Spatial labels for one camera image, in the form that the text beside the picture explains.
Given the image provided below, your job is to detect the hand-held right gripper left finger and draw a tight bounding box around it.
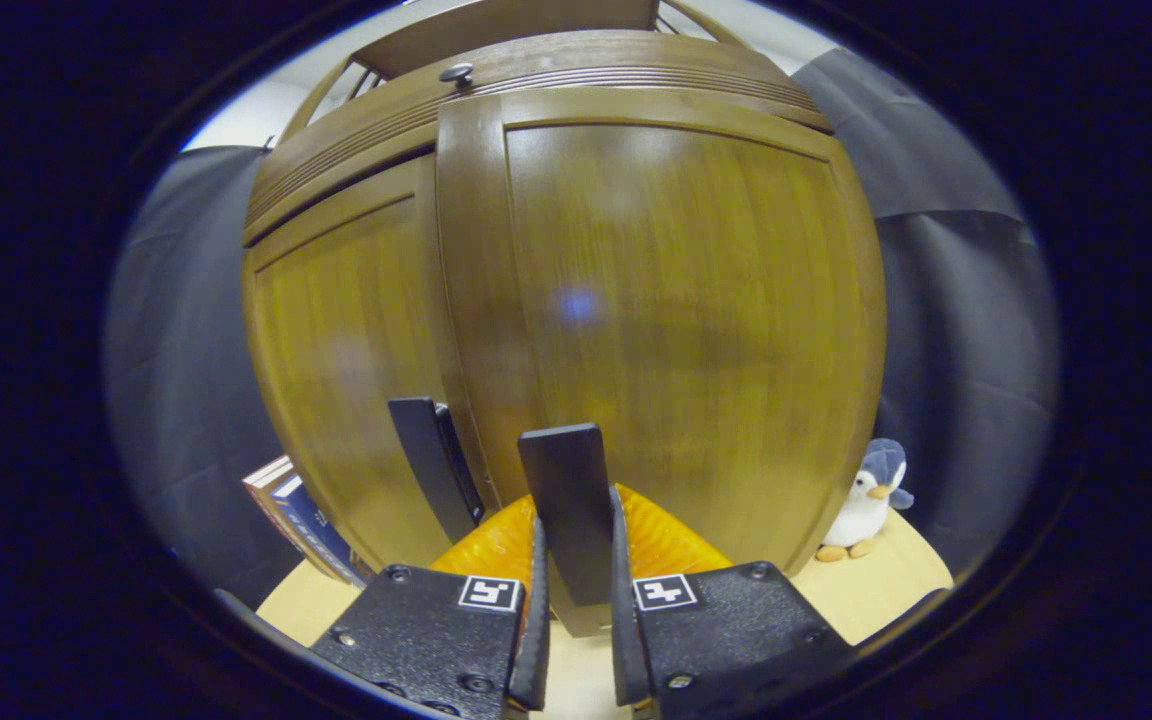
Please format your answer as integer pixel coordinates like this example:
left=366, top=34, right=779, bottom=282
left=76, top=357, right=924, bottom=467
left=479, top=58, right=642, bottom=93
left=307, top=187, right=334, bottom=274
left=311, top=495, right=552, bottom=720

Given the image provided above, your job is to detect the wooden double-door shoe cabinet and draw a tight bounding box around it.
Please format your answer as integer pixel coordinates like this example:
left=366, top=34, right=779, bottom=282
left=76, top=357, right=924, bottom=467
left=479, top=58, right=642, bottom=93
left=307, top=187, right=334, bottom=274
left=241, top=0, right=887, bottom=641

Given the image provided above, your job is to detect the penguin plush toy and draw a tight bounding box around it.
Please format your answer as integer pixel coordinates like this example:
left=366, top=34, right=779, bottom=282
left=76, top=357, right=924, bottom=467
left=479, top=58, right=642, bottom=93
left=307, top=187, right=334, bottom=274
left=816, top=438, right=915, bottom=563

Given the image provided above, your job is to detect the wooden shoe cabinet door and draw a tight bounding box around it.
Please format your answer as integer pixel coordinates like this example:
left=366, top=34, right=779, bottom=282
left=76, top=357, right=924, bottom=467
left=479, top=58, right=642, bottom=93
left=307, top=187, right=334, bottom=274
left=241, top=155, right=487, bottom=576
left=434, top=88, right=887, bottom=641

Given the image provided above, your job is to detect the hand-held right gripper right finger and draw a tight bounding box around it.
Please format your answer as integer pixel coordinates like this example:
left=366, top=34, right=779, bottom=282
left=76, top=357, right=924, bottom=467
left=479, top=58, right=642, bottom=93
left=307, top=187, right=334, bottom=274
left=608, top=485, right=857, bottom=720

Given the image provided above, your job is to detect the dark blue book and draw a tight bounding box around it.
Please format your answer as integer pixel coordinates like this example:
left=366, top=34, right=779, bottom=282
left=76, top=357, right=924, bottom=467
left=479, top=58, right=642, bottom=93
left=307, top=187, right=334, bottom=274
left=271, top=474, right=372, bottom=588

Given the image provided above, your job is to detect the red and white book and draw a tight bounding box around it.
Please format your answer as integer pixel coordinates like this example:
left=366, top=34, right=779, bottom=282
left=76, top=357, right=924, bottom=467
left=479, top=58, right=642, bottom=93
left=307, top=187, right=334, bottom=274
left=243, top=455, right=342, bottom=581

